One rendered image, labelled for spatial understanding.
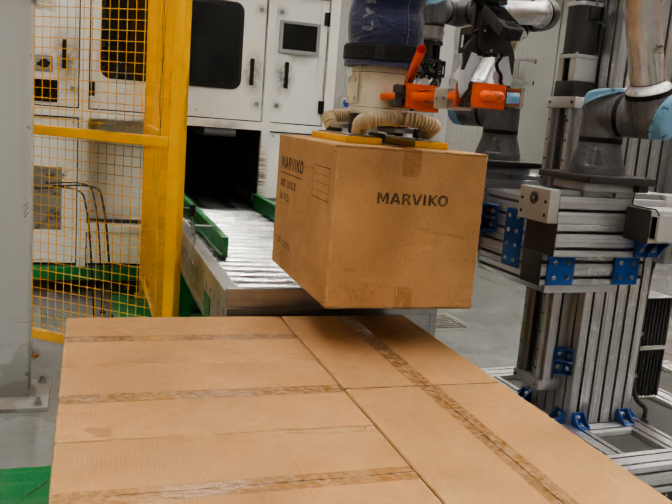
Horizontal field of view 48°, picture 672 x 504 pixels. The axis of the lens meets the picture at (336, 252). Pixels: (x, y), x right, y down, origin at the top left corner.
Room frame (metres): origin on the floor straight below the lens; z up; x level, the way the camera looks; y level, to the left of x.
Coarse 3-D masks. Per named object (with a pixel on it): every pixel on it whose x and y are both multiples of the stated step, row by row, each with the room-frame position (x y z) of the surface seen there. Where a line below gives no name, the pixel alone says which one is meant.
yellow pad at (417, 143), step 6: (414, 132) 2.11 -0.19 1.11; (390, 138) 2.18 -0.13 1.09; (396, 138) 2.15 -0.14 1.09; (402, 138) 2.13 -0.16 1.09; (408, 138) 2.09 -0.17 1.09; (414, 138) 2.06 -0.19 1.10; (396, 144) 2.14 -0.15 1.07; (402, 144) 2.09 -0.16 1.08; (408, 144) 2.05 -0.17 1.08; (414, 144) 2.02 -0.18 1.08; (420, 144) 2.02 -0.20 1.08; (426, 144) 2.02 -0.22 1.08; (432, 144) 2.03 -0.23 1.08; (438, 144) 2.03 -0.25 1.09; (444, 144) 2.04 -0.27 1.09
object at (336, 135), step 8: (336, 128) 2.18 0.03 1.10; (312, 136) 2.27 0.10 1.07; (320, 136) 2.18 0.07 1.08; (328, 136) 2.11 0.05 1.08; (336, 136) 2.04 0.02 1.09; (344, 136) 1.97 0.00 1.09; (352, 136) 1.96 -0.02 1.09; (360, 136) 1.99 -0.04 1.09; (368, 136) 2.00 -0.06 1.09; (376, 144) 1.98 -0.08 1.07
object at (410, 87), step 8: (400, 88) 1.89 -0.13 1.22; (408, 88) 1.87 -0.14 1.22; (416, 88) 1.88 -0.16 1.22; (424, 88) 1.88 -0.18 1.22; (432, 88) 1.89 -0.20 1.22; (400, 96) 1.91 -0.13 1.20; (408, 96) 1.87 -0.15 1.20; (392, 104) 1.93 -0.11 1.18; (400, 104) 1.88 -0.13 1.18; (408, 104) 1.87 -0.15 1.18; (416, 104) 1.88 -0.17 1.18; (424, 104) 1.89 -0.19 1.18; (432, 104) 1.89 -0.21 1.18
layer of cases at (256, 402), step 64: (128, 320) 1.99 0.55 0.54; (192, 320) 2.04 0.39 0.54; (256, 320) 2.09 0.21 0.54; (320, 320) 2.15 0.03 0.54; (384, 320) 2.21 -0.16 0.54; (64, 384) 1.49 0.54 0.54; (128, 384) 1.52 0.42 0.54; (192, 384) 1.55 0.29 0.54; (256, 384) 1.58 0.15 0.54; (320, 384) 1.61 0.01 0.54; (384, 384) 1.65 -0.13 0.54; (448, 384) 1.69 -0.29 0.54; (64, 448) 1.20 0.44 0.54; (128, 448) 1.22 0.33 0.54; (192, 448) 1.24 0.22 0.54; (256, 448) 1.26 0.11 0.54; (320, 448) 1.28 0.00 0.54; (384, 448) 1.30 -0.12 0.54; (448, 448) 1.33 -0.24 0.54; (512, 448) 1.35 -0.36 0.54; (576, 448) 1.37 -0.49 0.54
